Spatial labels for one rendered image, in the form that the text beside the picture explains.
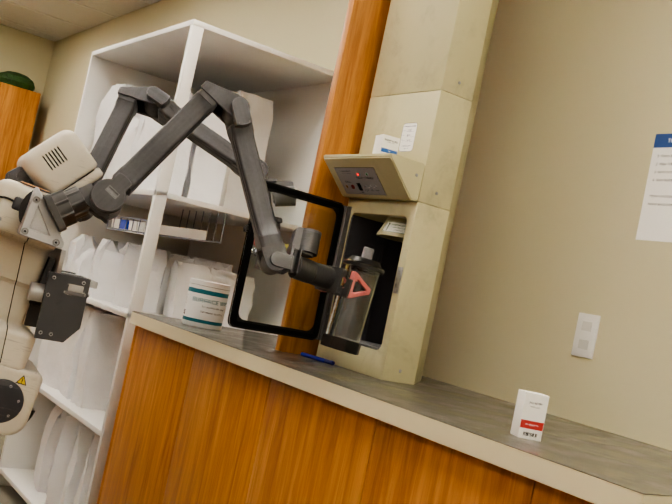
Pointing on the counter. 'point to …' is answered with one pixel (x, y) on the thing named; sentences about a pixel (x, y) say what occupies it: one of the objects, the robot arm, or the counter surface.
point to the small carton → (386, 144)
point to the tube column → (435, 47)
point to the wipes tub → (205, 304)
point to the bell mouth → (393, 229)
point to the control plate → (360, 180)
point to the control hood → (388, 166)
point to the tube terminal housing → (419, 226)
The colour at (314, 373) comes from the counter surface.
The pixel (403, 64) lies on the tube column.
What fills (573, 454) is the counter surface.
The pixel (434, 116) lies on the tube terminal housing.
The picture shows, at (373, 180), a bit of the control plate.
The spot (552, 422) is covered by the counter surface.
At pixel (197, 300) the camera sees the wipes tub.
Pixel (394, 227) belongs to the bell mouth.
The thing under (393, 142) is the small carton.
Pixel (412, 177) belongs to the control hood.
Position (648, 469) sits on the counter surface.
